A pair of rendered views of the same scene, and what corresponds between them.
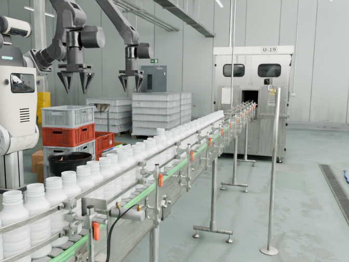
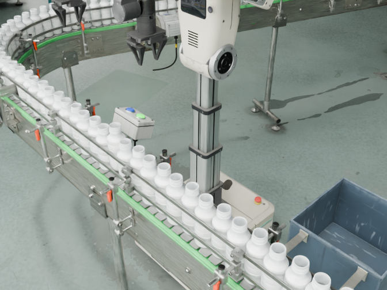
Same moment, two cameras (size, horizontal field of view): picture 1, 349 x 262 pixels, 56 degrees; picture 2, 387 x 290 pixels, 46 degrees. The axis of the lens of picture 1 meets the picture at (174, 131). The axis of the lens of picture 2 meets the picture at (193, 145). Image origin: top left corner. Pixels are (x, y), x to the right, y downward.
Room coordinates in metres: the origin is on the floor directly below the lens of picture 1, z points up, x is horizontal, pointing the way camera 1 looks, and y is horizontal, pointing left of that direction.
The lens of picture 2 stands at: (2.32, -0.86, 1.96)
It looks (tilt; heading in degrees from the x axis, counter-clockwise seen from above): 35 degrees down; 119
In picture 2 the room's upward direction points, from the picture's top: straight up
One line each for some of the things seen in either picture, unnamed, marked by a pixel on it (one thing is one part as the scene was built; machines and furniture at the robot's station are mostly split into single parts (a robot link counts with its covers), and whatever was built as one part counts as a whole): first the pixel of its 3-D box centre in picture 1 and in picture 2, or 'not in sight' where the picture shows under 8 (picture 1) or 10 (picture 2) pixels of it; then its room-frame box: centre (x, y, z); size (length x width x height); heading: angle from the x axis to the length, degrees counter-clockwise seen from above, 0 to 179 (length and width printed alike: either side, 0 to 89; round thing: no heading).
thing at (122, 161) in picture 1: (121, 174); (52, 107); (1.13, 0.18, 1.08); 0.06 x 0.06 x 0.17
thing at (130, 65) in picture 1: (131, 66); (146, 25); (1.57, 0.21, 1.48); 0.10 x 0.07 x 0.07; 72
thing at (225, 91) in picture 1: (227, 95); not in sight; (6.23, -0.98, 1.22); 0.23 x 0.03 x 0.32; 73
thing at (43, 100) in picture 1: (43, 108); not in sight; (11.08, 4.40, 0.55); 0.40 x 0.40 x 1.10; 73
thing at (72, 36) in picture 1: (76, 40); not in sight; (1.14, 0.33, 1.54); 0.07 x 0.06 x 0.07; 74
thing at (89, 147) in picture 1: (70, 151); not in sight; (4.08, 1.30, 0.55); 0.61 x 0.41 x 0.22; 170
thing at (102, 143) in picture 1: (93, 141); not in sight; (4.79, 1.19, 0.55); 0.61 x 0.41 x 0.22; 165
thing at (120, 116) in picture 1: (112, 115); not in sight; (9.42, 1.77, 0.50); 1.23 x 1.05 x 1.00; 161
